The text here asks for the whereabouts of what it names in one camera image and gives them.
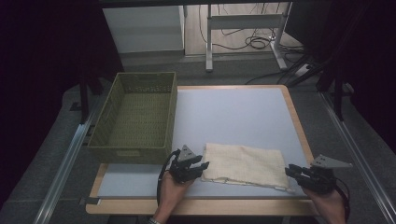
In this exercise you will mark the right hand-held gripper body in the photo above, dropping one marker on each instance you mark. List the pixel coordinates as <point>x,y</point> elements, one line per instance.
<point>322,180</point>

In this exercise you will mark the grey tape piece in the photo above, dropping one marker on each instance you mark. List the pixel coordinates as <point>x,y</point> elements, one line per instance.
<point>91,201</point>

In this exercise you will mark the person's left sleeve cuff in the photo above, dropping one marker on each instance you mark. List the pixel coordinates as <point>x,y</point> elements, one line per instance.
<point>153,221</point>

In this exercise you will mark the white cabinet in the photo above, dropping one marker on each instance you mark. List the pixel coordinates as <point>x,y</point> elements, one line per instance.
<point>143,29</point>

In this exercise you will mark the white metal desk frame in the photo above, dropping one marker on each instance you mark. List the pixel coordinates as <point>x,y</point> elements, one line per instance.
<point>246,21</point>

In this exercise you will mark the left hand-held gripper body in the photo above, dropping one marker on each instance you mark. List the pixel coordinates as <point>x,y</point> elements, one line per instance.
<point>180,171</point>

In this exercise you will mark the grey foam mat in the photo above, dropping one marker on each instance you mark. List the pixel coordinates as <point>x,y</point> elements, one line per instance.
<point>230,118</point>

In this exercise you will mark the cream cloth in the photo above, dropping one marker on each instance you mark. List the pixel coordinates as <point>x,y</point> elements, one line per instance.
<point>246,165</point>

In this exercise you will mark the black stand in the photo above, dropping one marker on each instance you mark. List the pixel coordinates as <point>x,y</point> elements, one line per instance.
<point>338,93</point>
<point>84,102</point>

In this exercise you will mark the white power strip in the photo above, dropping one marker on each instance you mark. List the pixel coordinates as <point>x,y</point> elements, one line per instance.
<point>302,70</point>

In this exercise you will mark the green woven basket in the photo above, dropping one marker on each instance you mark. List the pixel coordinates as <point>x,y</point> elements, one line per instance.
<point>137,121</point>

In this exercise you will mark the dark curtain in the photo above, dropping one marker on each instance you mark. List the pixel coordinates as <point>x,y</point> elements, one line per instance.
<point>373,62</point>
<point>40,62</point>

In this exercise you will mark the metal floor rail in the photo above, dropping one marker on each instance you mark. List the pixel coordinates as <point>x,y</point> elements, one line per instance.
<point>65,168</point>
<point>358,155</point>

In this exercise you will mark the person's left hand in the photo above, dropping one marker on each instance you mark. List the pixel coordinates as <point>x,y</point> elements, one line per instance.
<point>171,196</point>

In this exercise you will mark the person's right hand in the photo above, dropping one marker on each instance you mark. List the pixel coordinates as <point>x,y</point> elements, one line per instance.
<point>330,207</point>

